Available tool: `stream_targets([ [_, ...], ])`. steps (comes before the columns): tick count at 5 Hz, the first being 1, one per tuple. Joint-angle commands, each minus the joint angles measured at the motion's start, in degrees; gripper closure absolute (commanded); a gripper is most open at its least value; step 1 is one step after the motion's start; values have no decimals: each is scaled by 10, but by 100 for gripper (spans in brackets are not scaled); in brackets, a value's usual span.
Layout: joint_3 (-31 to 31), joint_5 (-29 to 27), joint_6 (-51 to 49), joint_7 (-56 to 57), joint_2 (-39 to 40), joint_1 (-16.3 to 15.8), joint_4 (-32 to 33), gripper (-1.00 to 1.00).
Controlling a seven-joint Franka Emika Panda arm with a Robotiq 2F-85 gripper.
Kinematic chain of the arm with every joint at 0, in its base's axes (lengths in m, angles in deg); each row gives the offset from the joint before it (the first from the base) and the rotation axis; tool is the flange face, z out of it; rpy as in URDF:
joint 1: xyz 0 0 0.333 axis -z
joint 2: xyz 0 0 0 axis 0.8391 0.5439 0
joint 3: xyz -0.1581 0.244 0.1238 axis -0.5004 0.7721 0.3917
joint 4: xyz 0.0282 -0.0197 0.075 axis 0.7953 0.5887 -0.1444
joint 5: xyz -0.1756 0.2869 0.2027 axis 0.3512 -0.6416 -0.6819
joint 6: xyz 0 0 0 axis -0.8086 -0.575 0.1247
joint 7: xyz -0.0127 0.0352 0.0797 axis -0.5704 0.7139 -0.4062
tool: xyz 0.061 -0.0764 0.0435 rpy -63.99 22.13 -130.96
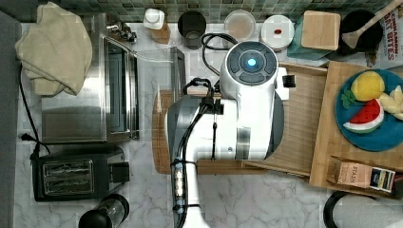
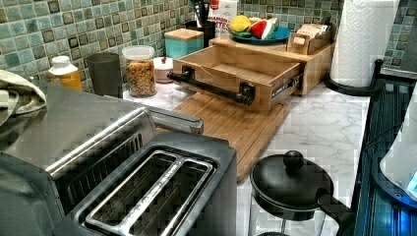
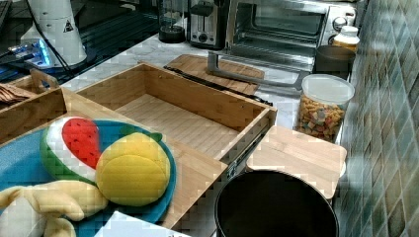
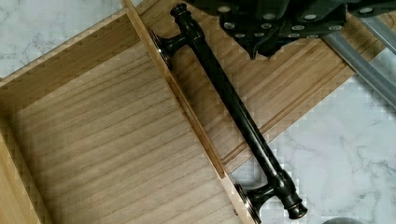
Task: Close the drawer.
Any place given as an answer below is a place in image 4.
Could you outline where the black studded gripper finger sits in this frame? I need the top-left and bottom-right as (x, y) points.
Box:
(186, 0), (395, 58)

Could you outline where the black metal drawer handle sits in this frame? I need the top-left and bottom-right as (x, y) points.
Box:
(149, 3), (307, 224)

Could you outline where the bamboo wooden drawer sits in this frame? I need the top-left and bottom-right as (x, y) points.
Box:
(1, 0), (255, 224)

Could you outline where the bamboo cutting board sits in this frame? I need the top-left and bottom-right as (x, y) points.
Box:
(172, 7), (354, 172)

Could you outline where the dark grey round object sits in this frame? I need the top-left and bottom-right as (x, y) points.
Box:
(322, 217), (363, 224)

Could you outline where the grey metal rail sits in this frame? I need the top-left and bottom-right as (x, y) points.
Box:
(322, 17), (396, 107)

